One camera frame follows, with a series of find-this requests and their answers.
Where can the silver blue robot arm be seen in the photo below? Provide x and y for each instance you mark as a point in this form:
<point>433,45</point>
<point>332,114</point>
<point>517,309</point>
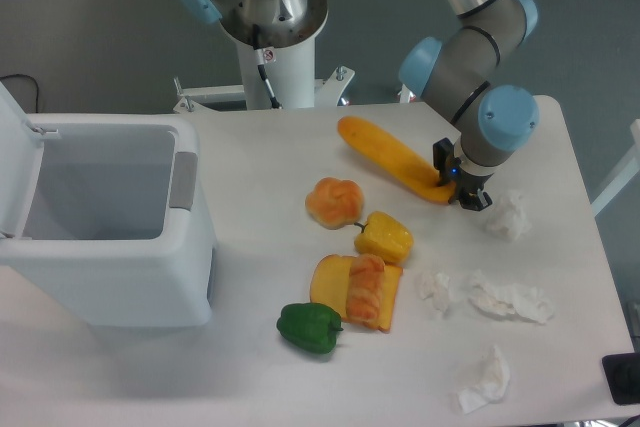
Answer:
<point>452,77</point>

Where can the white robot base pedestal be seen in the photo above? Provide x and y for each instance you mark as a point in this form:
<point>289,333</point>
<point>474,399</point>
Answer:
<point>275,46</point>

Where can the green bell pepper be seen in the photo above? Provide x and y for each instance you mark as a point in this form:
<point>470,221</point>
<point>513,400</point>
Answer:
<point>312,327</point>

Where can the crumpled white tissue wide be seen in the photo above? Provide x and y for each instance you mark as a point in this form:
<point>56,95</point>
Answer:
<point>510,301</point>

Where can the toast bread slice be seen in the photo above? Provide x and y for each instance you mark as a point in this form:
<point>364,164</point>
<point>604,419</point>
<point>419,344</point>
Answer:
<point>330,282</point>

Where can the white frame post right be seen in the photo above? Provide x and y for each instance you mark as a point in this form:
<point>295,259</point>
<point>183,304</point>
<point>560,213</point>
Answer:
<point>619,176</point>

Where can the crumpled white tissue small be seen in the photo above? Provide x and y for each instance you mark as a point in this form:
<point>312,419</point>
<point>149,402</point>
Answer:
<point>436,287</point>

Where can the small croissant bread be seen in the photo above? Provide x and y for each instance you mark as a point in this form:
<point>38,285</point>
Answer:
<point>365,290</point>

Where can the crumpled white tissue lower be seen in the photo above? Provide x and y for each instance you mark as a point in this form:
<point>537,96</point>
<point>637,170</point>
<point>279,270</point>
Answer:
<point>493,377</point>

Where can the yellow bell pepper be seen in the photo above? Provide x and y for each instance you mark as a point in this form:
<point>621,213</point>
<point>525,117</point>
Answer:
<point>384,236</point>

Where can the crumpled white tissue upper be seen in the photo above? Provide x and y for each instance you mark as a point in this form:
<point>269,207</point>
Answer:
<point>508,218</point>

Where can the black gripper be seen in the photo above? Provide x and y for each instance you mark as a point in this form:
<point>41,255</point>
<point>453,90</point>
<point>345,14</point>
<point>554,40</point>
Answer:
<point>469,177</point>

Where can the long orange baguette bread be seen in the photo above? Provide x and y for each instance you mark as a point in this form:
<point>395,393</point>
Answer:
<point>395,158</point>

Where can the round knotted bread roll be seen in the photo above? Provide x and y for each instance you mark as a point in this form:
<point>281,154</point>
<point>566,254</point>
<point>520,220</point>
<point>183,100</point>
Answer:
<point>334,203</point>

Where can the black device at edge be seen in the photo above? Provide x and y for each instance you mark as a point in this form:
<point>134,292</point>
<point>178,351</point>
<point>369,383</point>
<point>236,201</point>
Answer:
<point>622,375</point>

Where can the white open trash bin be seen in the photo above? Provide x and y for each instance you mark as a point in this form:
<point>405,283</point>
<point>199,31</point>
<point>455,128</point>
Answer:
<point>106,214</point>

